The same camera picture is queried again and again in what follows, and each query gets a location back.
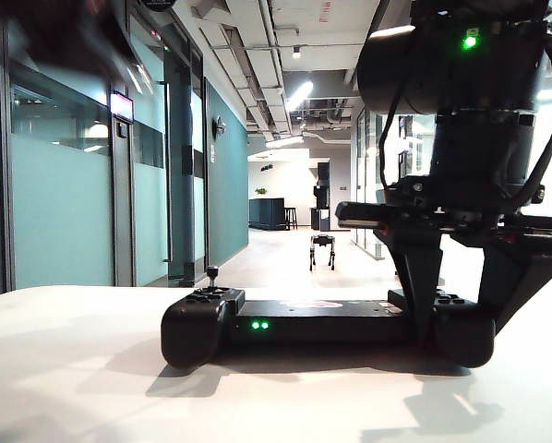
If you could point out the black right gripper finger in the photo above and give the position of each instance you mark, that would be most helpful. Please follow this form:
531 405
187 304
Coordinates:
419 277
511 281

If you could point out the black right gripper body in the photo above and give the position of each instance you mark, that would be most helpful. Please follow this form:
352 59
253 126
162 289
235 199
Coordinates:
419 212

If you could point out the black dual-joystick remote control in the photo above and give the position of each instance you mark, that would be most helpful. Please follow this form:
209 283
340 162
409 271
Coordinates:
313 325

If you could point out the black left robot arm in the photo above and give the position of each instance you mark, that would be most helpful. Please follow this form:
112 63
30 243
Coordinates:
59 32

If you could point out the black quadruped robot dog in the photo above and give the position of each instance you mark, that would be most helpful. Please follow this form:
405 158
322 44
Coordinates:
322 244

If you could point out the black door access reader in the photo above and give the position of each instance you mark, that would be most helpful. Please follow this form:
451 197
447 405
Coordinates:
123 131

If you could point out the black bin with white label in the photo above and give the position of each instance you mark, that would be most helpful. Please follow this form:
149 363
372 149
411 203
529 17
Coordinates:
321 220

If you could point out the tall black cabinet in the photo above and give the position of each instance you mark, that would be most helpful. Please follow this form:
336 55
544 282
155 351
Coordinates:
323 184

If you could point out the dark wooden bar stool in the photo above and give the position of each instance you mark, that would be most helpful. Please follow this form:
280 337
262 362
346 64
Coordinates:
291 217

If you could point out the dark counter with white top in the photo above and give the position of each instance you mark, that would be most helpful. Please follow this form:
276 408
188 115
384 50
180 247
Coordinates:
266 213

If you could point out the low linear ceiling light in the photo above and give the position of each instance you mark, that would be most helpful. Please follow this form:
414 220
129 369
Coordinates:
283 142

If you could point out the black ceiling projector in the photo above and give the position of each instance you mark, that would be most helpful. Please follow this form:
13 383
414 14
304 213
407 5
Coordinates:
267 168

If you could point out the green potted plant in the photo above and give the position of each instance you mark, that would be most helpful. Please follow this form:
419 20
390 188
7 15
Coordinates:
260 191

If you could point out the long linear ceiling light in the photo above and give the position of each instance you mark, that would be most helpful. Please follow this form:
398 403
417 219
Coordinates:
299 96

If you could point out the ceiling track spot lamp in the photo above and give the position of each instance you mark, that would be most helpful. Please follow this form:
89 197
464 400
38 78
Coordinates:
296 52

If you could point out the lit room display panel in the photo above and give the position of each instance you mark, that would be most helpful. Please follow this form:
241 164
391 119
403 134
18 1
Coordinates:
121 107

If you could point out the black star wall ornament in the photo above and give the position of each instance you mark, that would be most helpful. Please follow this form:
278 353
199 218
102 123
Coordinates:
219 127

